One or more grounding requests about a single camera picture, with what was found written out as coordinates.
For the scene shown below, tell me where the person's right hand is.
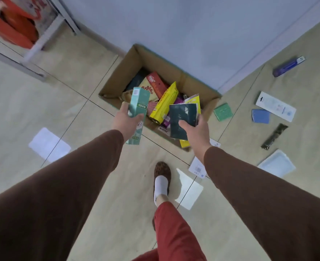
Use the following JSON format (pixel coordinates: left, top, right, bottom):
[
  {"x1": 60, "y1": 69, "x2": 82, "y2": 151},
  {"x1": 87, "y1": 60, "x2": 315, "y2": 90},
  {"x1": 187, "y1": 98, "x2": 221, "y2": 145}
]
[{"x1": 178, "y1": 114, "x2": 212, "y2": 164}]

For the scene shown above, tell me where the person's left hand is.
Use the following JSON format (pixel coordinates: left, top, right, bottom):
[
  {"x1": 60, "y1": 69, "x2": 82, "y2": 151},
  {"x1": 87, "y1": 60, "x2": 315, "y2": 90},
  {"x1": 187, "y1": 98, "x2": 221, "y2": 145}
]
[{"x1": 112, "y1": 101, "x2": 145, "y2": 143}]

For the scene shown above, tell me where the teal long carton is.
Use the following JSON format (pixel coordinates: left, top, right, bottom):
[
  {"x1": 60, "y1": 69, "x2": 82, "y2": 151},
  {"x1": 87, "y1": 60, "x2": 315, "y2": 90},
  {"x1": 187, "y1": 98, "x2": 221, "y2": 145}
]
[{"x1": 126, "y1": 87, "x2": 151, "y2": 146}]

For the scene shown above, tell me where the dark green box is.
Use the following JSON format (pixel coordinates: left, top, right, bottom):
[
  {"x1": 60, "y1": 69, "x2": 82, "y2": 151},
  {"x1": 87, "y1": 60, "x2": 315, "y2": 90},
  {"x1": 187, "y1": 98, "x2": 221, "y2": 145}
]
[{"x1": 168, "y1": 103, "x2": 198, "y2": 141}]

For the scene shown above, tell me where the white card with code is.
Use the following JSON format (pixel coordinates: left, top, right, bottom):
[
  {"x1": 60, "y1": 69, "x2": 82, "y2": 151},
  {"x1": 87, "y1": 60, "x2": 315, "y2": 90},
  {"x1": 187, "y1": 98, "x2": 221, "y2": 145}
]
[{"x1": 188, "y1": 138, "x2": 221, "y2": 179}]

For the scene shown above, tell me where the green square pack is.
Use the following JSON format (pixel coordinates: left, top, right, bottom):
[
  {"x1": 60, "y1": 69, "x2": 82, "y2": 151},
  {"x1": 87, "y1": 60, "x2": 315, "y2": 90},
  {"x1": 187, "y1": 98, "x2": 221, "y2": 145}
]
[{"x1": 213, "y1": 103, "x2": 233, "y2": 122}]

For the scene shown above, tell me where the yellow dried tofu packet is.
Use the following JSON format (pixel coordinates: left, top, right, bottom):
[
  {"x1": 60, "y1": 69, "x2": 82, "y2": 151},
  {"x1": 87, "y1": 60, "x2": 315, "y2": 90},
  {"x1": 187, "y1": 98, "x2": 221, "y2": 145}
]
[{"x1": 179, "y1": 94, "x2": 202, "y2": 149}]

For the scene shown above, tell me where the purple snack bag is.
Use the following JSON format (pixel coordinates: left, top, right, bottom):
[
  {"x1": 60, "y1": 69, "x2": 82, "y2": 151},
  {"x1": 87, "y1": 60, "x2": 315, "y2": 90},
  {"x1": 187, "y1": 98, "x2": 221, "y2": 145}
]
[{"x1": 161, "y1": 96, "x2": 185, "y2": 128}]

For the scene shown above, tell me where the yellow-green long snack bag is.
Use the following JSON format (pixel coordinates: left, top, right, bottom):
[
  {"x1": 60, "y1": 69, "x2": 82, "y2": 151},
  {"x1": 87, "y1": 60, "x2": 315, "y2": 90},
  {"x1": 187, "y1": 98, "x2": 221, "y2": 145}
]
[{"x1": 149, "y1": 81, "x2": 179, "y2": 125}]

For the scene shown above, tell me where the dark teal packet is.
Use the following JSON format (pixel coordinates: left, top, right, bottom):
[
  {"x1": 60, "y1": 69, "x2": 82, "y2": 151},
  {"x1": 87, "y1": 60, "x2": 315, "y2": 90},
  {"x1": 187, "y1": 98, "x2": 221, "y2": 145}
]
[{"x1": 126, "y1": 68, "x2": 149, "y2": 91}]

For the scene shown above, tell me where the beige red chip bag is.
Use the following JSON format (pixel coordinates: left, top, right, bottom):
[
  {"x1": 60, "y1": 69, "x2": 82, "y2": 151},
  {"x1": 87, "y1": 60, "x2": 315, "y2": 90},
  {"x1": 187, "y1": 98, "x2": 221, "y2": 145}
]
[{"x1": 138, "y1": 72, "x2": 169, "y2": 102}]

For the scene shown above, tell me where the blue square pack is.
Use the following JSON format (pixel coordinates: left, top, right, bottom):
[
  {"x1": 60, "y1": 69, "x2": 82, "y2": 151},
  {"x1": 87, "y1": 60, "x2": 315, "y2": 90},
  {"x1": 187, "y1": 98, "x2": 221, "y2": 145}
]
[{"x1": 252, "y1": 109, "x2": 271, "y2": 124}]

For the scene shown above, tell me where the brown cardboard box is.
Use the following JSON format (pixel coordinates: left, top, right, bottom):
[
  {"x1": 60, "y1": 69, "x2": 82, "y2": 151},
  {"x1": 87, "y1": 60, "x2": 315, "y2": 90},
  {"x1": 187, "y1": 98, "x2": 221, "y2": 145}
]
[{"x1": 98, "y1": 43, "x2": 222, "y2": 153}]

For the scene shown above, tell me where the dark brown stick sachet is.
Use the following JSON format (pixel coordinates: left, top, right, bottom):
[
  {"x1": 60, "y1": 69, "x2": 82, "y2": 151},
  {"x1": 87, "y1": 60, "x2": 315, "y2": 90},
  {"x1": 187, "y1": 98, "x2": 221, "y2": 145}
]
[{"x1": 261, "y1": 123, "x2": 288, "y2": 151}]

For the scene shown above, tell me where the clear white pouch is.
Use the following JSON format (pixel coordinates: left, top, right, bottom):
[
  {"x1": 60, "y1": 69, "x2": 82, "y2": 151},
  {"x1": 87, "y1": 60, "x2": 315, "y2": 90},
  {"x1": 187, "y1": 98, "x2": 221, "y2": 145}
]
[{"x1": 257, "y1": 149, "x2": 296, "y2": 179}]

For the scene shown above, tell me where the white long card blue print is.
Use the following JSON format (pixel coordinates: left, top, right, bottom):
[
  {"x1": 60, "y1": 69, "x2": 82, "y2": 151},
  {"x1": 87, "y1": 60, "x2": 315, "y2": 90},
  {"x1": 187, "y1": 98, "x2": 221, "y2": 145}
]
[{"x1": 255, "y1": 91, "x2": 297, "y2": 123}]

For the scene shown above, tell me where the purple-blue long box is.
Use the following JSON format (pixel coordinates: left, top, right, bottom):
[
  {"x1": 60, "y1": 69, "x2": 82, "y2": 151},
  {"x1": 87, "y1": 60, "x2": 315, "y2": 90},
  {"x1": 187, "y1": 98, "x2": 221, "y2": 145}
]
[{"x1": 273, "y1": 55, "x2": 306, "y2": 78}]

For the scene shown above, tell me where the person's left forearm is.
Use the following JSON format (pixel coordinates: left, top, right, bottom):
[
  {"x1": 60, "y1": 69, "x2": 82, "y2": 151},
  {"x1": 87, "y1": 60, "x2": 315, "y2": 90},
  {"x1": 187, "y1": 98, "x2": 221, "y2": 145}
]
[{"x1": 0, "y1": 129, "x2": 124, "y2": 261}]

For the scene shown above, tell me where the person's right forearm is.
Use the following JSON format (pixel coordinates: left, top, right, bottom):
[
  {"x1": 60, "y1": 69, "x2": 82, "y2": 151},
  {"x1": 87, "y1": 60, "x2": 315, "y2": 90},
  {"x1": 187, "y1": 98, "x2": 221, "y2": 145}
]
[{"x1": 203, "y1": 146, "x2": 320, "y2": 261}]

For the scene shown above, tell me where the person's right leg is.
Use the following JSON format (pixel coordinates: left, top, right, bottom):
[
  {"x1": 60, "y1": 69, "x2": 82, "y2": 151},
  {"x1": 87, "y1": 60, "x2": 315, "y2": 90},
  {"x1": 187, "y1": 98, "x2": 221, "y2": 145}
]
[{"x1": 153, "y1": 197, "x2": 207, "y2": 261}]

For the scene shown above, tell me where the person's leg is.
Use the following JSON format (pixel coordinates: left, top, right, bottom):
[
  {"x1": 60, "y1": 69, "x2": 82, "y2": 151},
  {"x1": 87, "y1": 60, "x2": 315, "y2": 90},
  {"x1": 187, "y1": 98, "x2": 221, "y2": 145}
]
[
  {"x1": 153, "y1": 197, "x2": 207, "y2": 261},
  {"x1": 131, "y1": 248, "x2": 159, "y2": 261}
]

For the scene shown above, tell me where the person's left leg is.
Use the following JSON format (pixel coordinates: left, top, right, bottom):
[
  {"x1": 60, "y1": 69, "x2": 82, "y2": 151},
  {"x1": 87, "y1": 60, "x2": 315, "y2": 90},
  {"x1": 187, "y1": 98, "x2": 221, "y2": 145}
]
[{"x1": 131, "y1": 248, "x2": 159, "y2": 261}]

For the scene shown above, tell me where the right leopard print slipper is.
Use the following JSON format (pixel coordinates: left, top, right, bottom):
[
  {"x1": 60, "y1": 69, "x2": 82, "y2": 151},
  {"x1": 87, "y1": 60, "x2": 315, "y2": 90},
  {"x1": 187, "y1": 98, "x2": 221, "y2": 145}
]
[{"x1": 153, "y1": 161, "x2": 172, "y2": 207}]

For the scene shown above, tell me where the right white sock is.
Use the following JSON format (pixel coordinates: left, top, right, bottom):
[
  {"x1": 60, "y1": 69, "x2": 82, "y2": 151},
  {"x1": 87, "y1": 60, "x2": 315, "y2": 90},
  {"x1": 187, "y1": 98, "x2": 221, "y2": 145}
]
[{"x1": 153, "y1": 175, "x2": 169, "y2": 206}]

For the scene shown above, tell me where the pale grey cabinet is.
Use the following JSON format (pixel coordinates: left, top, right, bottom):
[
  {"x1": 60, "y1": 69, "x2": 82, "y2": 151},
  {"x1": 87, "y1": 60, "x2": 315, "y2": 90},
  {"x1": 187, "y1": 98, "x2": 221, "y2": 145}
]
[{"x1": 59, "y1": 0, "x2": 320, "y2": 95}]

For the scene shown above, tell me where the white shelf rack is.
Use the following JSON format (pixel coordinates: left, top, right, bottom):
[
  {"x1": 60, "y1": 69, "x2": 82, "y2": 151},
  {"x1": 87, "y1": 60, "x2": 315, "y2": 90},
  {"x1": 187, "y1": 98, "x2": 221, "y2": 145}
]
[{"x1": 0, "y1": 0, "x2": 80, "y2": 82}]

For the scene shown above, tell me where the stack of red cartons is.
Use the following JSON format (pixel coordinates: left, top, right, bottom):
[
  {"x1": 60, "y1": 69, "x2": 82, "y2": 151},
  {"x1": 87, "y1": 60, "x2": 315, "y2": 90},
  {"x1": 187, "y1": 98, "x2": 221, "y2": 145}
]
[{"x1": 0, "y1": 0, "x2": 58, "y2": 50}]

